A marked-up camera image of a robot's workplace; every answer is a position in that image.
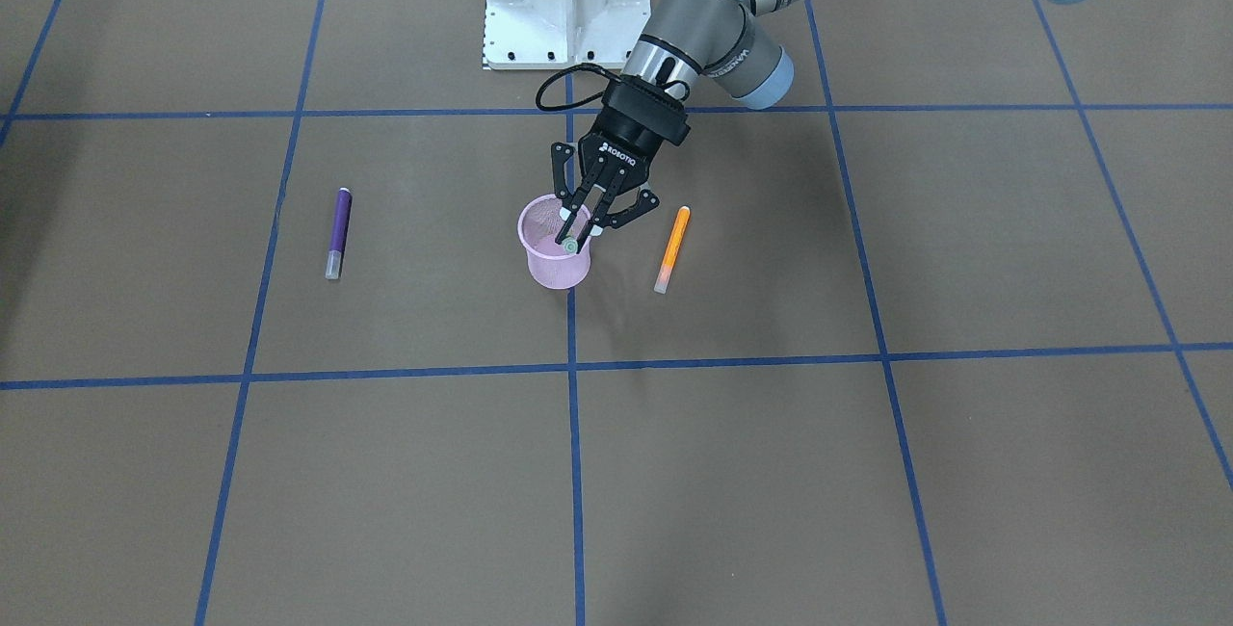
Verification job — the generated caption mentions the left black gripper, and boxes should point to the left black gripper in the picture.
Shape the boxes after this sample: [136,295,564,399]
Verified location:
[549,76,690,251]

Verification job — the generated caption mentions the orange highlighter pen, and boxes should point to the orange highlighter pen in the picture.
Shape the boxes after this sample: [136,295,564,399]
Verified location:
[653,205,692,295]

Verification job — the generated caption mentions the purple marker pen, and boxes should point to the purple marker pen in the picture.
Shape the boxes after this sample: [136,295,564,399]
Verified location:
[323,187,353,282]

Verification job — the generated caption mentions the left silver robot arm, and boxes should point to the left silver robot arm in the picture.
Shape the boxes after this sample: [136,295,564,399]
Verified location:
[551,0,1083,253]

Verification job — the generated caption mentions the pink mesh pen holder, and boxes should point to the pink mesh pen holder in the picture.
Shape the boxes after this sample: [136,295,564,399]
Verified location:
[515,195,591,291]

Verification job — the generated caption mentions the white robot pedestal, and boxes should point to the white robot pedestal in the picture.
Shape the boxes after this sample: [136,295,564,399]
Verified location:
[482,0,651,70]

